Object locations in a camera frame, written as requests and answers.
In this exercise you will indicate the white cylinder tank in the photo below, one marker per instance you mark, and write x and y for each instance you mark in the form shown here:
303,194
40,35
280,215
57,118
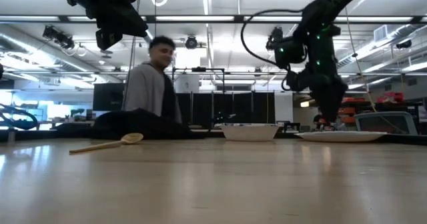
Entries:
187,84

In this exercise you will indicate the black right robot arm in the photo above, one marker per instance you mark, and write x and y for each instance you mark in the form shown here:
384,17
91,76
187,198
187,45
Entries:
333,0

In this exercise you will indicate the black stand frame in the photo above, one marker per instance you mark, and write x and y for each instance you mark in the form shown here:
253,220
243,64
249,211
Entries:
198,69

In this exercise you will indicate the black aluminium frame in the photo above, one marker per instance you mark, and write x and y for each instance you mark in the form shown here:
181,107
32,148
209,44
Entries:
238,19

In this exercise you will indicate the white air vent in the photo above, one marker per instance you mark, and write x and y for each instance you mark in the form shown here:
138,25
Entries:
382,33

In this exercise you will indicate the shelf with orange bins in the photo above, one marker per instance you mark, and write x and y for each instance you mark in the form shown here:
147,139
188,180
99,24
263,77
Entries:
390,97

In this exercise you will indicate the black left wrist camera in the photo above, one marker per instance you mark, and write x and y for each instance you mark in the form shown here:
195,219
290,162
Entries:
108,40

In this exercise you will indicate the black cloth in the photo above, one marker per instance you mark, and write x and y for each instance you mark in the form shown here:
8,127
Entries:
133,124

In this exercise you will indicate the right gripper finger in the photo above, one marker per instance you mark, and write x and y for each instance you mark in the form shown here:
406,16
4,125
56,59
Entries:
335,105
322,105

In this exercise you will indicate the black ceiling speaker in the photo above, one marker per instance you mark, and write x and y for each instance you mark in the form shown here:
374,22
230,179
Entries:
403,44

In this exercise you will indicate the blue patterned white bowl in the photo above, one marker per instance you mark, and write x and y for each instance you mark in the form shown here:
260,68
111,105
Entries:
250,133

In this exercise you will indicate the grey mesh office chair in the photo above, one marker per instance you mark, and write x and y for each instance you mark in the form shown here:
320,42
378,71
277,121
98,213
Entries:
383,122

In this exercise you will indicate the black computer monitor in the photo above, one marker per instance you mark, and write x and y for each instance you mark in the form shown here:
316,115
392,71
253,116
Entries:
106,97

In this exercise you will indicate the blue patterned white plate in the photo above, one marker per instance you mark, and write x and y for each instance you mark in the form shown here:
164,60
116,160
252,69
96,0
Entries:
340,136

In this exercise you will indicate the wooden spoon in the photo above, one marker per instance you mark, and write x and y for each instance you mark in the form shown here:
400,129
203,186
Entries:
131,138

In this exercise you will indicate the round black ceiling fixture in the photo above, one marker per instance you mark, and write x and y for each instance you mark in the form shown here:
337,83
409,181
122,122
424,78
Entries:
191,43

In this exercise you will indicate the black partition panels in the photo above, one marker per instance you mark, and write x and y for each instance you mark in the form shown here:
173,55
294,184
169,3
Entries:
233,107

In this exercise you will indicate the person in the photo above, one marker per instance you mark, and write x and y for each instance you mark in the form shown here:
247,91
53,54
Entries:
318,120
146,87

